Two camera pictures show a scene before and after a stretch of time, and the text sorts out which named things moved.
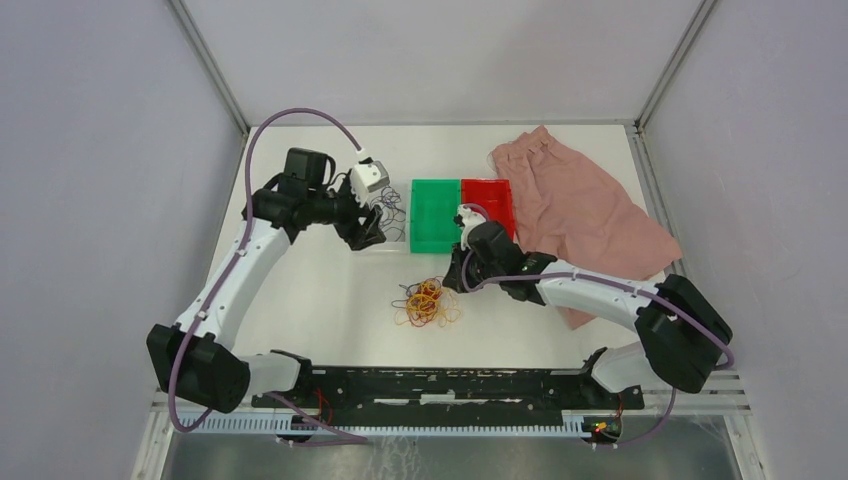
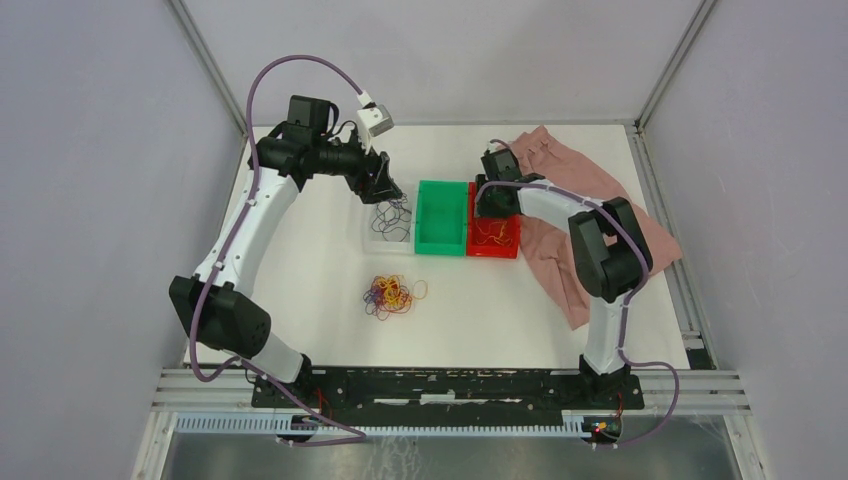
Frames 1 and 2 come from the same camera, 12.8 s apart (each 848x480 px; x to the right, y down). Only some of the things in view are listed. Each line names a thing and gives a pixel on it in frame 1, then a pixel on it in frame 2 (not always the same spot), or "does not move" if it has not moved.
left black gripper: (359, 236) to (376, 188)
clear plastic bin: (394, 202) does not move
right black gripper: (456, 277) to (485, 210)
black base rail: (523, 397) does not move
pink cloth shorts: (566, 208) does not move
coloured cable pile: (427, 302) to (391, 294)
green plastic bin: (434, 202) does not move
